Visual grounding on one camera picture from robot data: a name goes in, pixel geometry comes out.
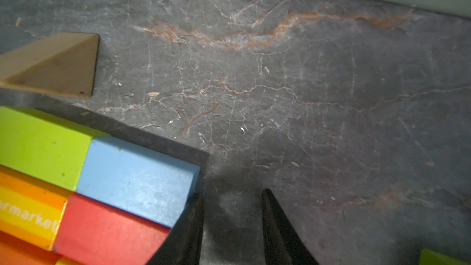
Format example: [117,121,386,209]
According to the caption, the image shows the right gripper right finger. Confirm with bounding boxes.
[261,188,319,265]

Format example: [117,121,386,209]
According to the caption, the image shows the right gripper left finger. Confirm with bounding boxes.
[147,193,204,265]

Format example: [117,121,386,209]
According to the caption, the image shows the light blue block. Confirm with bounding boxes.
[76,136,200,228]

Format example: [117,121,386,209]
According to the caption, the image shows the red block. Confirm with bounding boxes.
[53,193,170,265]

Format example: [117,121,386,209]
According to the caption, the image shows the green block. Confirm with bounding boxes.
[1,106,108,191]
[418,249,471,265]

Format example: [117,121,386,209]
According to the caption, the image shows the orange yellow supermarket block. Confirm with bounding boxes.
[1,166,72,252]

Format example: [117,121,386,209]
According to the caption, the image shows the green block top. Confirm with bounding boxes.
[1,106,108,191]

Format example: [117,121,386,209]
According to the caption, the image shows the small tan cube block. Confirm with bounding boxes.
[1,33,99,98]

